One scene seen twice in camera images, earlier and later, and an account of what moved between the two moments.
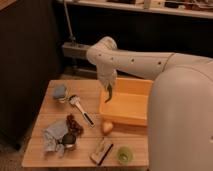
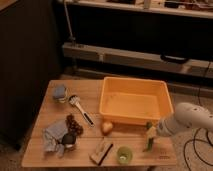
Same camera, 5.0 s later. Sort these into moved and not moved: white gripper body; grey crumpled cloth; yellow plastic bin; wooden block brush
Moved: white gripper body
Not moved: wooden block brush; grey crumpled cloth; yellow plastic bin
